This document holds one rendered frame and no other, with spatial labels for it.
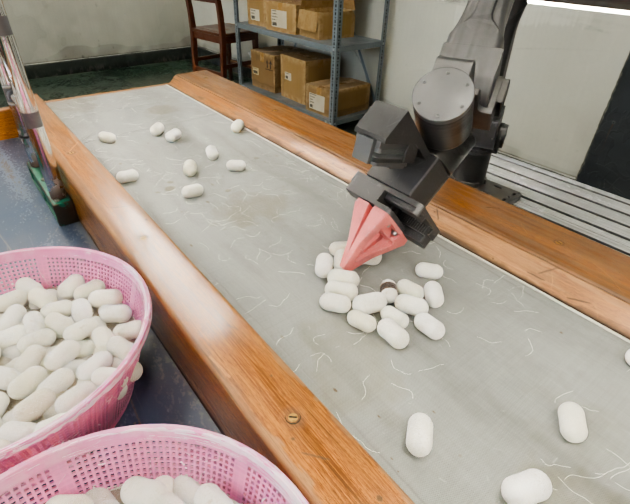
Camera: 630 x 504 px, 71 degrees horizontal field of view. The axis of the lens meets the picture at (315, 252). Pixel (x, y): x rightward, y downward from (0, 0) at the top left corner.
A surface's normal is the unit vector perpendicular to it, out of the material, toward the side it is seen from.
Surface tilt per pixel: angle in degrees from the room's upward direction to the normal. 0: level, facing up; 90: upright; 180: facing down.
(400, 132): 90
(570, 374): 0
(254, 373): 0
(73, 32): 90
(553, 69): 90
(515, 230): 0
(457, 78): 43
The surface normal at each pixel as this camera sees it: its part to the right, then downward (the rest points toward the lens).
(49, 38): 0.64, 0.46
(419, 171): -0.50, -0.41
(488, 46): -0.29, -0.26
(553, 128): -0.76, 0.35
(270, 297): 0.03, -0.82
